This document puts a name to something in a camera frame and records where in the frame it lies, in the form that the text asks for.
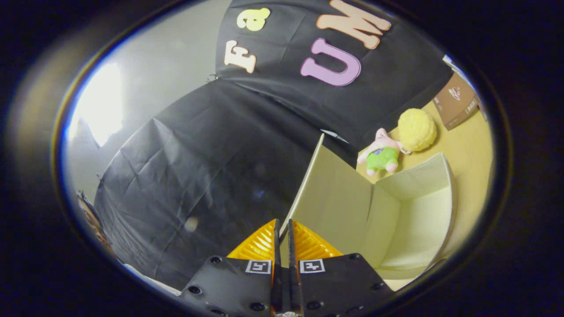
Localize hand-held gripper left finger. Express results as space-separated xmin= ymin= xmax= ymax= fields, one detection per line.
xmin=178 ymin=219 xmax=282 ymax=317

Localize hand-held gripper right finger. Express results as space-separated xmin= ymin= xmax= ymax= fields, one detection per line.
xmin=287 ymin=219 xmax=395 ymax=317

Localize black backdrop cloth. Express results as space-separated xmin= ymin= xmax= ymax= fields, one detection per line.
xmin=95 ymin=0 xmax=454 ymax=291

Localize brown book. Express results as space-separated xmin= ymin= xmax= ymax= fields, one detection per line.
xmin=433 ymin=73 xmax=481 ymax=131

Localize pink and green plush toy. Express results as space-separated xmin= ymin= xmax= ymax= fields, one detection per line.
xmin=356 ymin=128 xmax=404 ymax=177

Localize yellow plush ball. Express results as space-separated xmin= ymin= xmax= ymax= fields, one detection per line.
xmin=397 ymin=108 xmax=438 ymax=153

